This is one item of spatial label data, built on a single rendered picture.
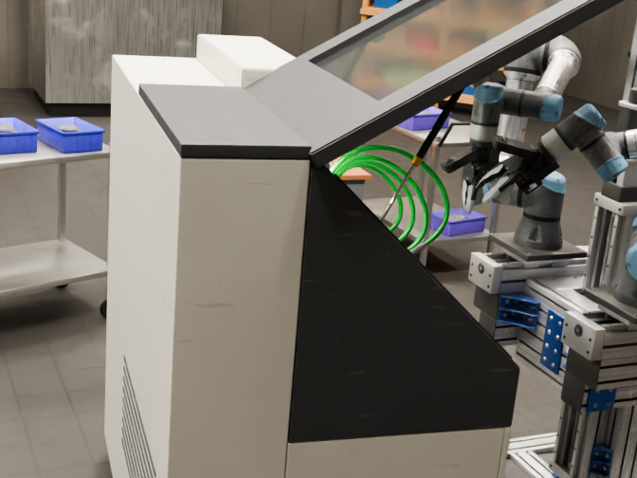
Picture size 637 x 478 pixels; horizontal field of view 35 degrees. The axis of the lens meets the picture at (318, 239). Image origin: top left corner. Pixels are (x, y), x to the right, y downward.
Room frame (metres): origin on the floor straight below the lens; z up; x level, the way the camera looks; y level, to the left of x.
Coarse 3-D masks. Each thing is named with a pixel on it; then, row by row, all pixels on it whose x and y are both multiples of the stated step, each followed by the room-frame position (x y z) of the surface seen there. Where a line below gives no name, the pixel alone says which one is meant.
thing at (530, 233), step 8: (528, 216) 3.05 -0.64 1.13; (536, 216) 3.04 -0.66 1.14; (560, 216) 3.07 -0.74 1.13; (520, 224) 3.08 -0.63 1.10; (528, 224) 3.05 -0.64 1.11; (536, 224) 3.03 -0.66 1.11; (544, 224) 3.03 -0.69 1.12; (552, 224) 3.03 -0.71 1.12; (520, 232) 3.06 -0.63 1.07; (528, 232) 3.04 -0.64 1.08; (536, 232) 3.03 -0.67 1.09; (544, 232) 3.02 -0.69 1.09; (552, 232) 3.03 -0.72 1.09; (560, 232) 3.07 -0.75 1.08; (520, 240) 3.04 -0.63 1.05; (528, 240) 3.03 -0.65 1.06; (536, 240) 3.03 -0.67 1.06; (544, 240) 3.01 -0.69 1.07; (552, 240) 3.02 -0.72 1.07; (560, 240) 3.05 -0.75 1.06; (536, 248) 3.01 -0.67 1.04; (544, 248) 3.01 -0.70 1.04; (552, 248) 3.02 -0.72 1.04
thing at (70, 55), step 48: (48, 0) 9.10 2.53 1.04; (96, 0) 9.27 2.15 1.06; (144, 0) 9.45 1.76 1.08; (192, 0) 9.63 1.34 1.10; (48, 48) 9.10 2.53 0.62; (96, 48) 9.27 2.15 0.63; (144, 48) 9.45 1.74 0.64; (192, 48) 9.64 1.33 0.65; (48, 96) 9.10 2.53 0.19; (96, 96) 9.27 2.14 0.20
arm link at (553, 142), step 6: (552, 132) 2.57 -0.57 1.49; (546, 138) 2.57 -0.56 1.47; (552, 138) 2.56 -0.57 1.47; (558, 138) 2.55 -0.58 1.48; (546, 144) 2.56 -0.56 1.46; (552, 144) 2.55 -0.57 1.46; (558, 144) 2.55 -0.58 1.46; (564, 144) 2.55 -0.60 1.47; (552, 150) 2.55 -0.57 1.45; (558, 150) 2.55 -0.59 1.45; (564, 150) 2.55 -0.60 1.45; (570, 150) 2.56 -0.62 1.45; (558, 156) 2.56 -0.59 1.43
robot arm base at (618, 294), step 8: (624, 272) 2.64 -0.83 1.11; (624, 280) 2.62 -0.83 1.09; (632, 280) 2.60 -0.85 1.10; (616, 288) 2.63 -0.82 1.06; (624, 288) 2.60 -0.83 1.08; (632, 288) 2.59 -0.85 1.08; (616, 296) 2.62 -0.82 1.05; (624, 296) 2.59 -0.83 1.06; (632, 296) 2.58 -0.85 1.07; (632, 304) 2.57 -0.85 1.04
